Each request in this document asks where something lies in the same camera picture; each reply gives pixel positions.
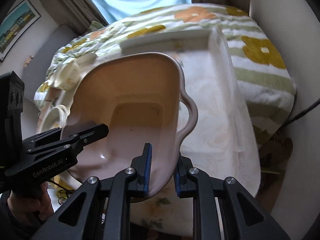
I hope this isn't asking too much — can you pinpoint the framed wall picture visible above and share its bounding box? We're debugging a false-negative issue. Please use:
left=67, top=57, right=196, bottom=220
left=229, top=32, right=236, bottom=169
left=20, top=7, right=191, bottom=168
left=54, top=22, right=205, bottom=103
left=0, top=0, right=42, bottom=62

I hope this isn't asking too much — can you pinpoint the person's left hand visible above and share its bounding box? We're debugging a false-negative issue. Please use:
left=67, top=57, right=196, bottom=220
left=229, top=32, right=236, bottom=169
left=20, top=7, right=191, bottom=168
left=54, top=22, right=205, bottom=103
left=7, top=181, right=52, bottom=222

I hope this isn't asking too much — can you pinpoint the pink square bowl with handles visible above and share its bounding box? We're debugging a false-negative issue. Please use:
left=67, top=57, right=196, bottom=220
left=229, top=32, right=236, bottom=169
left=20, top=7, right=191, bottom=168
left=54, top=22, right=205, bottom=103
left=60, top=52, right=198, bottom=198

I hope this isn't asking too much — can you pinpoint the person's left forearm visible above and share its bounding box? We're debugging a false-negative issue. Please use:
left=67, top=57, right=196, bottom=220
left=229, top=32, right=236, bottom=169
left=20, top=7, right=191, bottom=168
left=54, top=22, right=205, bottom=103
left=0, top=192, right=43, bottom=240

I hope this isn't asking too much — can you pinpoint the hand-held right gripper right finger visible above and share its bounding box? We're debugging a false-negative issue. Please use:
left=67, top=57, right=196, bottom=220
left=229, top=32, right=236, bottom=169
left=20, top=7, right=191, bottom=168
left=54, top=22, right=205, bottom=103
left=174, top=156, right=290, bottom=240

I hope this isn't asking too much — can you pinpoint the grey headboard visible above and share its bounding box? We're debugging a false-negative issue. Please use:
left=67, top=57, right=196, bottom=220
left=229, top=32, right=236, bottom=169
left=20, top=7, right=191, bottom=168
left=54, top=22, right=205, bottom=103
left=22, top=25, right=83, bottom=110

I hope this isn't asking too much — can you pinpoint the green checked pillow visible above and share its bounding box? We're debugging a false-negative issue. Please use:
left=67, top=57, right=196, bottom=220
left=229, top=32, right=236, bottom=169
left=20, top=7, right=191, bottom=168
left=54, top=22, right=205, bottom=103
left=89, top=20, right=105, bottom=32

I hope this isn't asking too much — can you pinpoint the floral striped blanket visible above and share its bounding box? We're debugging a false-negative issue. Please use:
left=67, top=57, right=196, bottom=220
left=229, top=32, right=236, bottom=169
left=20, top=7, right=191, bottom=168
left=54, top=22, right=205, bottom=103
left=34, top=2, right=298, bottom=145

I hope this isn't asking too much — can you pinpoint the white cup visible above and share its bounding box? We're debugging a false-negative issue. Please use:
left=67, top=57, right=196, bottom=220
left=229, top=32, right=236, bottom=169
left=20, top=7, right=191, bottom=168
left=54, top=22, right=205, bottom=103
left=37, top=104, right=70, bottom=134

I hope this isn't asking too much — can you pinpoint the white floral tablecloth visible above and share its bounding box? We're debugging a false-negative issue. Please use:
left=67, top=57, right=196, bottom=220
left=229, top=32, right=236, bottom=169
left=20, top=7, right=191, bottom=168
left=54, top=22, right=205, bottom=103
left=130, top=27, right=262, bottom=230

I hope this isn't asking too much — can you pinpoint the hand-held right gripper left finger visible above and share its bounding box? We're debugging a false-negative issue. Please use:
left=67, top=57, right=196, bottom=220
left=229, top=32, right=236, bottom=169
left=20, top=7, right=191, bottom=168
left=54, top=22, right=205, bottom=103
left=30, top=142, right=153, bottom=240

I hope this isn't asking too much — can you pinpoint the black floor stand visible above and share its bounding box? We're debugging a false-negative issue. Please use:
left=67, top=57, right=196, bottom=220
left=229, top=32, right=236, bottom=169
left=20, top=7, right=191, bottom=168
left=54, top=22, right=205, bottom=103
left=285, top=100, right=320, bottom=128

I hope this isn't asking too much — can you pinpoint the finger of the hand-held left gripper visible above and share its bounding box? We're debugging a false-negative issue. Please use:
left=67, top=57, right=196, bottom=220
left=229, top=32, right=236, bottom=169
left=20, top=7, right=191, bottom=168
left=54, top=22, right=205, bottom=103
left=22, top=124, right=109, bottom=157

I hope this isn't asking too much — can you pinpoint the cream bowl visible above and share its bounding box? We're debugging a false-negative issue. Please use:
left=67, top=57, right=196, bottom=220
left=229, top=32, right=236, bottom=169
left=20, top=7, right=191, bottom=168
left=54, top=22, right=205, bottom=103
left=54, top=59, right=80, bottom=90

